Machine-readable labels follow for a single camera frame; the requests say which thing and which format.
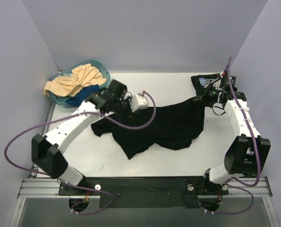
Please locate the folded black printed t shirt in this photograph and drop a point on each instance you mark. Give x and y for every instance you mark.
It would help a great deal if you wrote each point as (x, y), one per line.
(199, 82)

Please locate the aluminium frame rail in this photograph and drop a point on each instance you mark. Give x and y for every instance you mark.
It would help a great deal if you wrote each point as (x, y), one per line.
(44, 188)

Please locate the blue t shirt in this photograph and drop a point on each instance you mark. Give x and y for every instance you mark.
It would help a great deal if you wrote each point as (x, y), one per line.
(76, 100)

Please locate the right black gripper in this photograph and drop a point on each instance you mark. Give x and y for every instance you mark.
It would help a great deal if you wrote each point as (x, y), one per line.
(208, 95)

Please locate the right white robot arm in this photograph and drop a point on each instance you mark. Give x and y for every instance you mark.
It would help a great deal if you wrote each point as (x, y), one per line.
(245, 158)

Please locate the beige t shirt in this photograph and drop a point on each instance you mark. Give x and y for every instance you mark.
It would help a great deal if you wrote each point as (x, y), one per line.
(80, 77)

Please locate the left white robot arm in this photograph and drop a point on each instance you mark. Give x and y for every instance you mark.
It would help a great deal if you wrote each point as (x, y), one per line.
(47, 150)

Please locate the teal plastic basket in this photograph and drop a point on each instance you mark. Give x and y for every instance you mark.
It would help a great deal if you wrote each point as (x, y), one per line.
(61, 100)

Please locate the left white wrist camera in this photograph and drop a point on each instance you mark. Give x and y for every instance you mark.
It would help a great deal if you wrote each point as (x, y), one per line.
(138, 102)

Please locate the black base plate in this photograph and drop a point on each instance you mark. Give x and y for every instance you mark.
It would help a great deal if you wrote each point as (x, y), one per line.
(146, 192)

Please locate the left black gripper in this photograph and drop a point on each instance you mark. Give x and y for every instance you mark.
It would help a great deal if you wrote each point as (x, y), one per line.
(125, 104)

